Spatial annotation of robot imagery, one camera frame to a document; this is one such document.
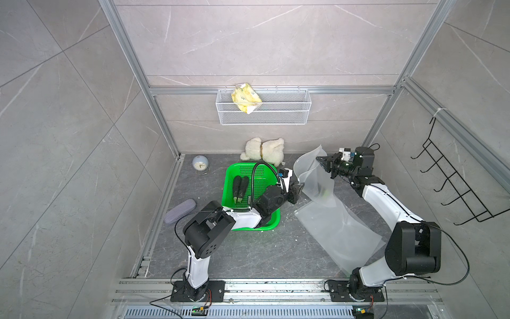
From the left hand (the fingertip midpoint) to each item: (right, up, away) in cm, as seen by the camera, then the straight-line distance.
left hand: (303, 180), depth 82 cm
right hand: (+6, +10, -1) cm, 11 cm away
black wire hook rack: (+49, -7, -22) cm, 54 cm away
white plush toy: (-12, +15, +28) cm, 34 cm away
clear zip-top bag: (+10, -2, +11) cm, 15 cm away
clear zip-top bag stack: (+20, -26, +6) cm, 33 cm away
